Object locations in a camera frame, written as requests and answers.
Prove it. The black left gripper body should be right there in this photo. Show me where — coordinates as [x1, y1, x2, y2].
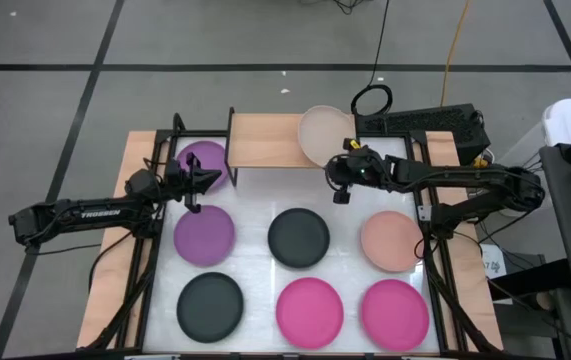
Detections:
[162, 151, 204, 215]

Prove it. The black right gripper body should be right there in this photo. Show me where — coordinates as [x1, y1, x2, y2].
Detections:
[333, 139, 394, 205]

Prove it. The purple plate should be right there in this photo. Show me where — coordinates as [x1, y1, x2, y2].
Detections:
[175, 140, 230, 194]
[173, 204, 237, 268]

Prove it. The translucent white plate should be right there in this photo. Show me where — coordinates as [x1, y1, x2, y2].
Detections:
[297, 104, 357, 169]

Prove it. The dark grey plate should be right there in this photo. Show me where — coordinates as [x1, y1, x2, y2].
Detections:
[267, 207, 331, 270]
[176, 271, 245, 344]

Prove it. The peach plate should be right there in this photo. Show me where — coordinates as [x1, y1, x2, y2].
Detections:
[360, 210, 425, 274]

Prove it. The pink plate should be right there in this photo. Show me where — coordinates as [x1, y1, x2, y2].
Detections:
[275, 277, 345, 350]
[360, 278, 431, 352]

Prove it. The white table cover sheet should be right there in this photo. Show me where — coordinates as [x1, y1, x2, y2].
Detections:
[142, 134, 441, 354]

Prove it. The white paper label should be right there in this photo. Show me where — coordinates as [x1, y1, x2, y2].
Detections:
[479, 243, 509, 280]

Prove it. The black aluminium table frame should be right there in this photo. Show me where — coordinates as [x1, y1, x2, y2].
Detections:
[77, 112, 504, 360]

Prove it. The thin black cable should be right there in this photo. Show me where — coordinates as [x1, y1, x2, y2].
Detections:
[87, 231, 135, 294]

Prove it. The black coiled cable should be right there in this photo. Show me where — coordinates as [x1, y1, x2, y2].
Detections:
[349, 0, 395, 117]

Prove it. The yellow cable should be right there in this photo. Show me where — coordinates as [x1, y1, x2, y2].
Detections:
[439, 0, 474, 107]

